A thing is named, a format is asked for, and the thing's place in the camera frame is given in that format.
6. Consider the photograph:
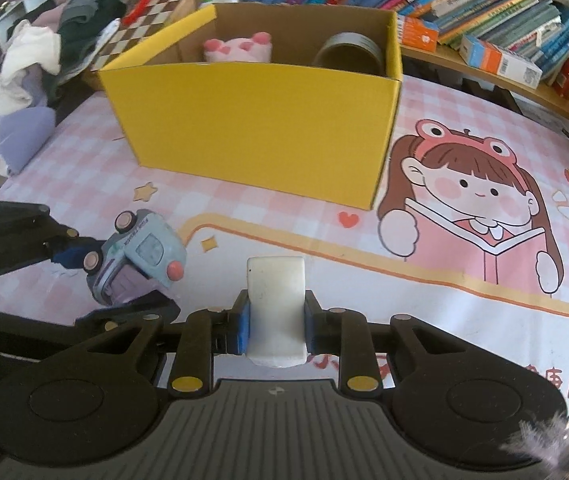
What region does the small orange white box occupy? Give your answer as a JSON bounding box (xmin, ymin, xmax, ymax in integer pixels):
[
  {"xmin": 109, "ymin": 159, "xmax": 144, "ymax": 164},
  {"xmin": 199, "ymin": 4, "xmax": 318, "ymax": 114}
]
[{"xmin": 397, "ymin": 14, "xmax": 439, "ymax": 52}]

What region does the silver tape roll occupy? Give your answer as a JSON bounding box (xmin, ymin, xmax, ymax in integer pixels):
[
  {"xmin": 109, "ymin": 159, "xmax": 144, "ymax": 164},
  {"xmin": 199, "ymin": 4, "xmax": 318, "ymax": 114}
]
[{"xmin": 310, "ymin": 31, "xmax": 384, "ymax": 76}]

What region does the white eraser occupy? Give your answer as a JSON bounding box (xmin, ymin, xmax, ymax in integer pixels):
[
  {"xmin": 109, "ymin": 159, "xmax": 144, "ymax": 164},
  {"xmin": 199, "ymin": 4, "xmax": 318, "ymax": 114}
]
[{"xmin": 246, "ymin": 256, "xmax": 309, "ymax": 368}]

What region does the long orange white box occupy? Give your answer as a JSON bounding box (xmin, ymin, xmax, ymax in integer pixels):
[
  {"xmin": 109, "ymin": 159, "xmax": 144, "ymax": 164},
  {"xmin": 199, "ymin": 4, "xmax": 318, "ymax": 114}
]
[{"xmin": 459, "ymin": 34, "xmax": 544, "ymax": 90}]

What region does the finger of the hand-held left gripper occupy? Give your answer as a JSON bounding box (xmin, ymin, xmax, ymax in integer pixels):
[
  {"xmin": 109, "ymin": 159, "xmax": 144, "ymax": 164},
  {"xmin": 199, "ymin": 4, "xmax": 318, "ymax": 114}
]
[
  {"xmin": 0, "ymin": 287, "xmax": 182, "ymax": 333},
  {"xmin": 0, "ymin": 199, "xmax": 105, "ymax": 281}
]

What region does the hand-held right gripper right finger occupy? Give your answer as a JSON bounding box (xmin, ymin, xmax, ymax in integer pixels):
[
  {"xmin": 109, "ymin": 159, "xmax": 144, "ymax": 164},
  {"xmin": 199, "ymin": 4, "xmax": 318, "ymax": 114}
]
[{"xmin": 304, "ymin": 290, "xmax": 470, "ymax": 396}]

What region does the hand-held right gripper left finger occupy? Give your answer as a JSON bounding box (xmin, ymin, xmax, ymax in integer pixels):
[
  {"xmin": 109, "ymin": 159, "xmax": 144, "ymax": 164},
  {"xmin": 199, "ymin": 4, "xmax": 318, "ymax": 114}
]
[{"xmin": 79, "ymin": 290, "xmax": 251, "ymax": 396}]

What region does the wooden chessboard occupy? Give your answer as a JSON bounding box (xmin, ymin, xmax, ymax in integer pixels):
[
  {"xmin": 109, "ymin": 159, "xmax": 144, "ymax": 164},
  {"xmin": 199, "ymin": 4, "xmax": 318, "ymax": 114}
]
[{"xmin": 82, "ymin": 0, "xmax": 210, "ymax": 91}]

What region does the pile of clothes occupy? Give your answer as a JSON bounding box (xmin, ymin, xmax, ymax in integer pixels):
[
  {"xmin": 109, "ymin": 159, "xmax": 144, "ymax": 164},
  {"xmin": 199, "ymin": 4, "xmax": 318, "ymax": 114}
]
[{"xmin": 0, "ymin": 0, "xmax": 128, "ymax": 178}]

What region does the pale blue toy car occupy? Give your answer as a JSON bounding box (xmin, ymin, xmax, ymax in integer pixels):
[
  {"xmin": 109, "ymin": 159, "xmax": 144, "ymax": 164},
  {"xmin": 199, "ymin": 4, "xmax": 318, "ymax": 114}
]
[{"xmin": 86, "ymin": 208, "xmax": 188, "ymax": 306}]

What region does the pink checkered desktop mat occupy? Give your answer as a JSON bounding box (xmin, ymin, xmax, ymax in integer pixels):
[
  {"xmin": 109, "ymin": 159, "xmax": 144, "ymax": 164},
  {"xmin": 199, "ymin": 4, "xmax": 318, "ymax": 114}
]
[{"xmin": 0, "ymin": 72, "xmax": 569, "ymax": 411}]

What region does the yellow cardboard box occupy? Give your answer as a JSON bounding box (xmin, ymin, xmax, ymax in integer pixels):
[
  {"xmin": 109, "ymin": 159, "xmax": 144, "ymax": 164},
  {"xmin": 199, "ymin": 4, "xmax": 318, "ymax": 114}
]
[{"xmin": 97, "ymin": 2, "xmax": 404, "ymax": 211}]

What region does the pink plush toy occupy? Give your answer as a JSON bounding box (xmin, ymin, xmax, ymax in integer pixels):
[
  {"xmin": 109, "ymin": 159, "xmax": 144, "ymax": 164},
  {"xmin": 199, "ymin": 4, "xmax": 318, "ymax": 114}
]
[{"xmin": 203, "ymin": 31, "xmax": 272, "ymax": 64}]

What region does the purple fluffy keychain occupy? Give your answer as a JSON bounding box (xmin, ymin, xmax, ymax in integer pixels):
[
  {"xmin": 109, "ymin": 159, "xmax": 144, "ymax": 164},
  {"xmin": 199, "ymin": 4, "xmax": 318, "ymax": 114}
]
[{"xmin": 499, "ymin": 397, "xmax": 569, "ymax": 480}]

